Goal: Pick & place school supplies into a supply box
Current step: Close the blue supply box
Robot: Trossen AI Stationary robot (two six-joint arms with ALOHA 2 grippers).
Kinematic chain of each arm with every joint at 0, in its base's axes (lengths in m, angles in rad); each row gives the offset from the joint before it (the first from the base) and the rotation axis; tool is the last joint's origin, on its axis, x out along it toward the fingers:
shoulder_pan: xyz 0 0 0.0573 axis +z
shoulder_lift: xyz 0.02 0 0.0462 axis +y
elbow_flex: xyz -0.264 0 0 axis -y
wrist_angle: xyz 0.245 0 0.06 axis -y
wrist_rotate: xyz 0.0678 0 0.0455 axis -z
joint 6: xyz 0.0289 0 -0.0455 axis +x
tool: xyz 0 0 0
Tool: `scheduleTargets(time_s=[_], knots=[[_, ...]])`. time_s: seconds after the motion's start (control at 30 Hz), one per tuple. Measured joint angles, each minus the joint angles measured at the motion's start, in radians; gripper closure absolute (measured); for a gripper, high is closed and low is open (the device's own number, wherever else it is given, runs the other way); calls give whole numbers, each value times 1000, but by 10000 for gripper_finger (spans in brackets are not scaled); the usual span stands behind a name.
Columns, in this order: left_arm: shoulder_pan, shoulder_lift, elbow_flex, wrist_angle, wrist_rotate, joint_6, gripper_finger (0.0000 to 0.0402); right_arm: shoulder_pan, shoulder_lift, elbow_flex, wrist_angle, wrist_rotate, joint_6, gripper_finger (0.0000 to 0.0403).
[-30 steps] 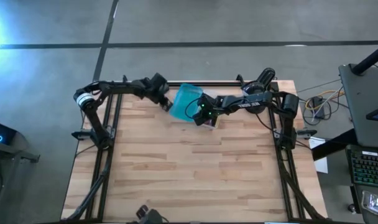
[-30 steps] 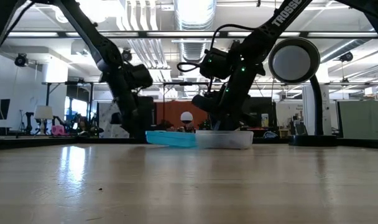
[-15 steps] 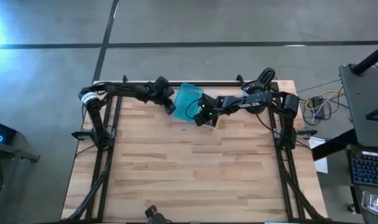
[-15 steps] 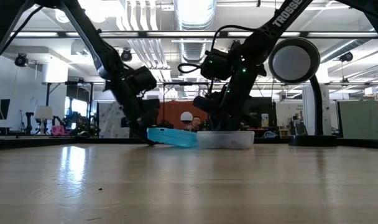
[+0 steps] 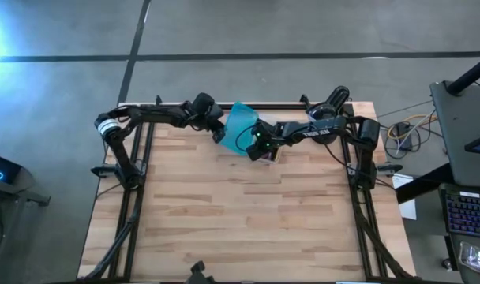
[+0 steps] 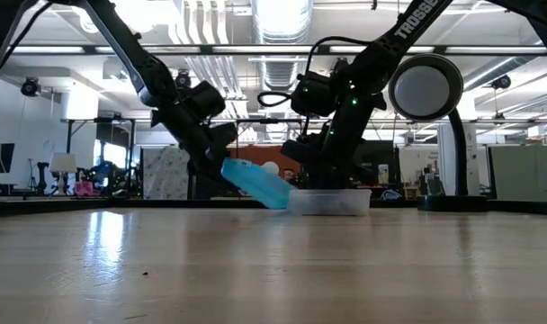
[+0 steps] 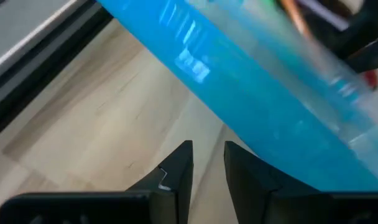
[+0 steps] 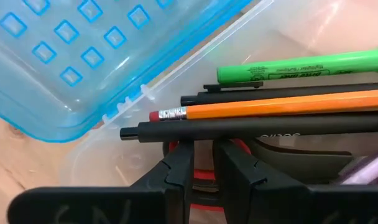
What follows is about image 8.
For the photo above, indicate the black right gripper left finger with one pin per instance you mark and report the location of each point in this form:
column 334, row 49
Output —
column 176, row 174

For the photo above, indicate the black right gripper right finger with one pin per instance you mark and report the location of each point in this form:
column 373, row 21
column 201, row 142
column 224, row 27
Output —
column 238, row 177

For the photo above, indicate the black click pen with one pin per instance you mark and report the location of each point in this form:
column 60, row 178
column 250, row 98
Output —
column 270, row 93
column 238, row 129

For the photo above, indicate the black scissors red grips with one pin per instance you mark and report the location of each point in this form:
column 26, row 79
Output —
column 301, row 161

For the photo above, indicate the orange pencil red eraser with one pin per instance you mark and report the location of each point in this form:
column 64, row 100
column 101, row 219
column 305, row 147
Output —
column 270, row 109

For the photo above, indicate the green highlighter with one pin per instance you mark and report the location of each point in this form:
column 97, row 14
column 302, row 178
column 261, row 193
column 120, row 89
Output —
column 301, row 67

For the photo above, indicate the translucent purple pen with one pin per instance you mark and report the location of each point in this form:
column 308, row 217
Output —
column 369, row 171

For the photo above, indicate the clear plastic box blue lid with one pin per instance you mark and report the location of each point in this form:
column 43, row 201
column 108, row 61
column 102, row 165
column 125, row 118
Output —
column 67, row 77

